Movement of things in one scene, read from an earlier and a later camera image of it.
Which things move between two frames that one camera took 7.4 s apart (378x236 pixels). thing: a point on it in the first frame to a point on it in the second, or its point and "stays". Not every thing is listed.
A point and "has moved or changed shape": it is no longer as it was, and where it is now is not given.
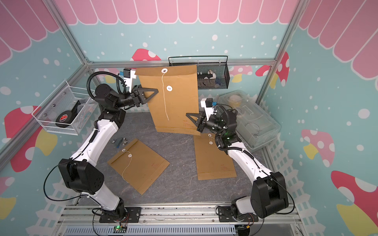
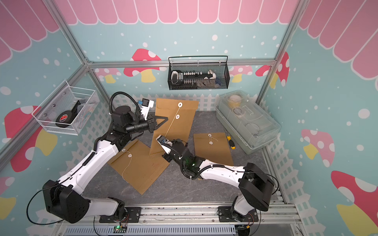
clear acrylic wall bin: [66, 109] stays
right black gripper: [202, 116] to [165, 157]
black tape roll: [65, 117] stays
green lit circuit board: [119, 229] stays
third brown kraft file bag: [138, 165] stays
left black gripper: [137, 95] to [152, 124]
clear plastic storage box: [255, 124] stays
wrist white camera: [207, 103] to [166, 144]
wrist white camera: [129, 74] to [146, 104]
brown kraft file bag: [212, 162] stays
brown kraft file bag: [177, 95] has moved or changed shape
